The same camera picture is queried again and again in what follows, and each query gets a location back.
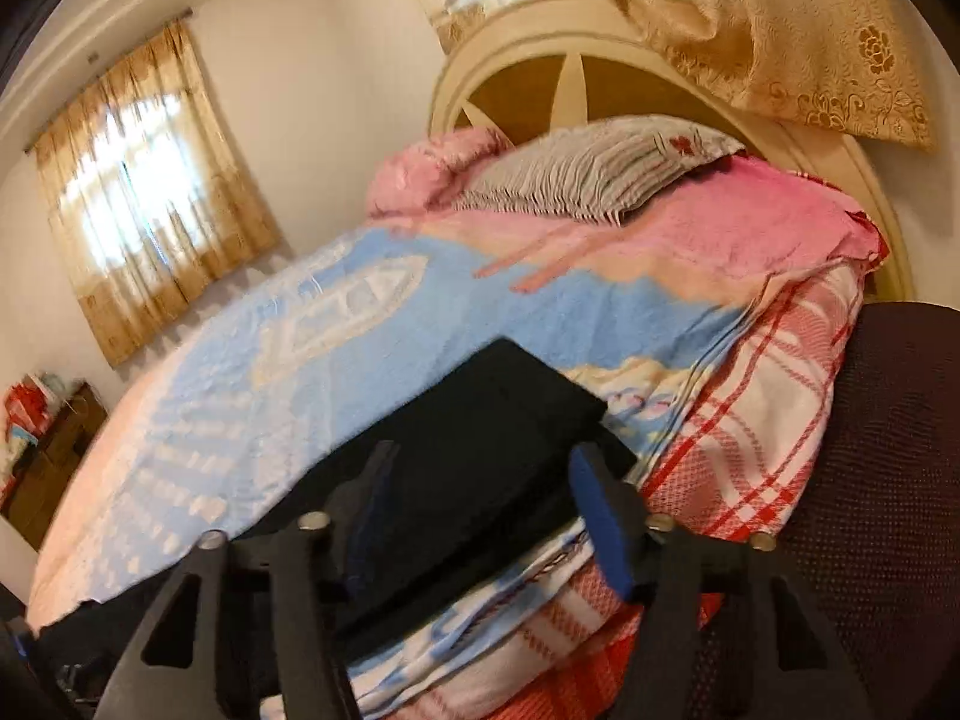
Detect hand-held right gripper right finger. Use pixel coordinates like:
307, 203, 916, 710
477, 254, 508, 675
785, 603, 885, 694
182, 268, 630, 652
568, 441, 875, 720

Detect cream arched headboard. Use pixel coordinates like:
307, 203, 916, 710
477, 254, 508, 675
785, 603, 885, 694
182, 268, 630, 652
429, 0, 913, 310

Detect brown wooden desk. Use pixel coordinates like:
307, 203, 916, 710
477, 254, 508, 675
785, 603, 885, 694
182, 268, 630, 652
0, 382, 110, 553

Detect black pants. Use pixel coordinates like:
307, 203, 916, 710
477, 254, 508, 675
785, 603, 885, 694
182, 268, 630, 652
30, 337, 638, 700

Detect red plaid quilt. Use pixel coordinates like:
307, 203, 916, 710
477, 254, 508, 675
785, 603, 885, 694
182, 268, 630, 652
405, 262, 865, 720

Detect gold floral curtain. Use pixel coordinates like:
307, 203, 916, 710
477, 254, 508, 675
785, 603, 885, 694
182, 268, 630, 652
562, 0, 935, 152

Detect dark mesh chair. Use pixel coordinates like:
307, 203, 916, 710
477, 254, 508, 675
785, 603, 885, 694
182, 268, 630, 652
690, 301, 960, 720

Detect pink pillow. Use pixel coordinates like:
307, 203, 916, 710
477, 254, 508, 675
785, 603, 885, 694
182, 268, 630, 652
366, 127, 518, 218

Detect pink and blue printed blanket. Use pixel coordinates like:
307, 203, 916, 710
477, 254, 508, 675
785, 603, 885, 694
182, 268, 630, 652
26, 154, 890, 720

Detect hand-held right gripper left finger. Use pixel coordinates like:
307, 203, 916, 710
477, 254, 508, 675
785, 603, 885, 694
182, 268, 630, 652
94, 439, 400, 720

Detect red gift bag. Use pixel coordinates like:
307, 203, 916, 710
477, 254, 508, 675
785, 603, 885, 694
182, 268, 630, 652
4, 381, 47, 437

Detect grey striped pillow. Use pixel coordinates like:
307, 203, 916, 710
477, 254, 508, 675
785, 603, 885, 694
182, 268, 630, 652
453, 114, 751, 227

